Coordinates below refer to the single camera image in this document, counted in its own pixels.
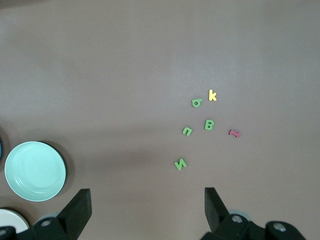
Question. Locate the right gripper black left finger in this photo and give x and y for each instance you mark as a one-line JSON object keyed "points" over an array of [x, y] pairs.
{"points": [[75, 212]]}

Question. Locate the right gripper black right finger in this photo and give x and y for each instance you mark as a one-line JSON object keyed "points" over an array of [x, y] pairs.
{"points": [[215, 215]]}

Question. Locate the green letter N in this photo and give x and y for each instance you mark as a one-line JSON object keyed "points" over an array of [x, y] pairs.
{"points": [[180, 164]]}

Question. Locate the green letter u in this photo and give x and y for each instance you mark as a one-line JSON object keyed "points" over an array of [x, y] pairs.
{"points": [[185, 129]]}

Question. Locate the green letter q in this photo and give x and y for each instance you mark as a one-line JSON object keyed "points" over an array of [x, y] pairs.
{"points": [[197, 105]]}

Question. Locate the green plate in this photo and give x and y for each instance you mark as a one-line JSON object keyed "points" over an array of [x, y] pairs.
{"points": [[35, 172]]}

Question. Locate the beige plate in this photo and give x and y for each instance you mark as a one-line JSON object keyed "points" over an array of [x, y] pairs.
{"points": [[10, 220]]}

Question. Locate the red letter I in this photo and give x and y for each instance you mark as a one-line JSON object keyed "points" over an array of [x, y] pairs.
{"points": [[234, 133]]}

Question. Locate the green letter B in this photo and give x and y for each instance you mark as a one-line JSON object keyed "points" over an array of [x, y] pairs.
{"points": [[206, 125]]}

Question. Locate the blue plate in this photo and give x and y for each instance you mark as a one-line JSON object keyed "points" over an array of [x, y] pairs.
{"points": [[0, 148]]}

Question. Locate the yellow letter k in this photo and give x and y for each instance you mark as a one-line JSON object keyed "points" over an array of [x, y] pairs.
{"points": [[211, 96]]}

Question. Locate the brown table cover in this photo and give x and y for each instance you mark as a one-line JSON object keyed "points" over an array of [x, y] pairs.
{"points": [[125, 75]]}

